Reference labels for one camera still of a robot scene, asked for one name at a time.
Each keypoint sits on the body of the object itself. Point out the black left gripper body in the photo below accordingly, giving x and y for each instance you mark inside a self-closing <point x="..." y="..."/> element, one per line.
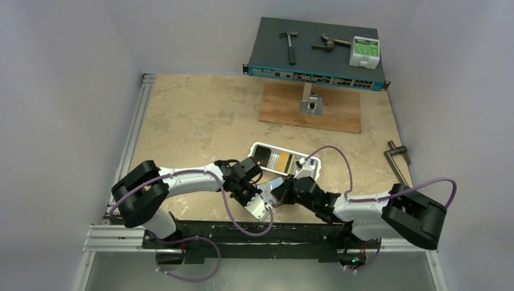
<point x="245" y="192"/>

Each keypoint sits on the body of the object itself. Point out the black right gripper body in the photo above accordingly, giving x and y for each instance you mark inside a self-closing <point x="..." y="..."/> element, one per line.
<point x="294" y="191"/>

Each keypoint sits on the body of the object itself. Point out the brown leather card holder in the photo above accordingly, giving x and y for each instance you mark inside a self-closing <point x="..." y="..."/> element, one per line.
<point x="266" y="191"/>

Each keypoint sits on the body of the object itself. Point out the white plastic basket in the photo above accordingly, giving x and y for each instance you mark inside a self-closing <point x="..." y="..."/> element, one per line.
<point x="315" y="162"/>

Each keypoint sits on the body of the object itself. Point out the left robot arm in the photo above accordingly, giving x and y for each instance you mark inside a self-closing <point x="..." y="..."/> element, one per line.
<point x="139" y="195"/>

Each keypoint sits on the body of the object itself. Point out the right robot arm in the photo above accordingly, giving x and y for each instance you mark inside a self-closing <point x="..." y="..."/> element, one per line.
<point x="401" y="212"/>

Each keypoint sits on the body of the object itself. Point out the gold striped credit card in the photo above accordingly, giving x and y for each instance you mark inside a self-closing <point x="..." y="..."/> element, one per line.
<point x="284" y="162"/>

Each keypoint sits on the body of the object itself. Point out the plywood base board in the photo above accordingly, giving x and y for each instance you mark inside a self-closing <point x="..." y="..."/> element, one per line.
<point x="325" y="109"/>

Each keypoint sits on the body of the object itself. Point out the small hammer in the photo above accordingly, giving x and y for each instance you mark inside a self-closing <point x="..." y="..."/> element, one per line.
<point x="291" y="51"/>

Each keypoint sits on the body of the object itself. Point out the white green electrical module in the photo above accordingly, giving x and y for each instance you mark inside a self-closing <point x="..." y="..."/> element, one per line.
<point x="365" y="52"/>

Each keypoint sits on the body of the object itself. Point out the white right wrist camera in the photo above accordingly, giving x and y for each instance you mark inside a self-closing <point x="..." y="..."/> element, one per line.
<point x="305" y="169"/>

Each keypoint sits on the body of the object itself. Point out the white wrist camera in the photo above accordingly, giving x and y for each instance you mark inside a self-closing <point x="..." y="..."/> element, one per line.
<point x="305" y="169"/>
<point x="258" y="208"/>

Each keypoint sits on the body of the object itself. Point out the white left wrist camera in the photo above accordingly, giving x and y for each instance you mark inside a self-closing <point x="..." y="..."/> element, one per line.
<point x="258" y="208"/>

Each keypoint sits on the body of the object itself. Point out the silver metal stand bracket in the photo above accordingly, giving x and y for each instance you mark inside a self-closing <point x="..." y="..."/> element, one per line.
<point x="310" y="103"/>

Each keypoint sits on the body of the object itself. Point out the blue network switch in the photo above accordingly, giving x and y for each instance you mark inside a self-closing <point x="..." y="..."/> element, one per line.
<point x="311" y="52"/>

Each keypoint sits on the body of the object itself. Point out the aluminium frame rail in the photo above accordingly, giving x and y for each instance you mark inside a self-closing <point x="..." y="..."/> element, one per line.
<point x="145" y="93"/>

